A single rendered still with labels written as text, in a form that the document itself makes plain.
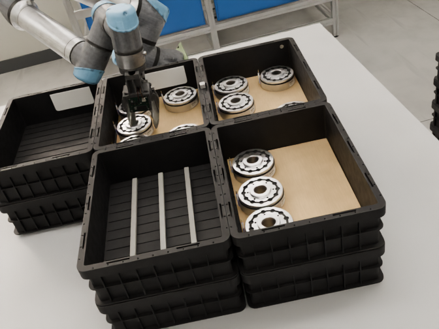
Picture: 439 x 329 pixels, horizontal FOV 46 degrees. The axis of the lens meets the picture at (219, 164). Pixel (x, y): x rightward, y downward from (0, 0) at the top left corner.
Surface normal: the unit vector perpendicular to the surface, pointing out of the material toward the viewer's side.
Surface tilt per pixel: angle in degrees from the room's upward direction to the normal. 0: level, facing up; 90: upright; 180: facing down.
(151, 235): 0
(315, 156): 0
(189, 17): 90
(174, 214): 0
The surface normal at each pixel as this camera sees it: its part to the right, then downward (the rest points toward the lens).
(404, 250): -0.18, -0.77
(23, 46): 0.21, 0.57
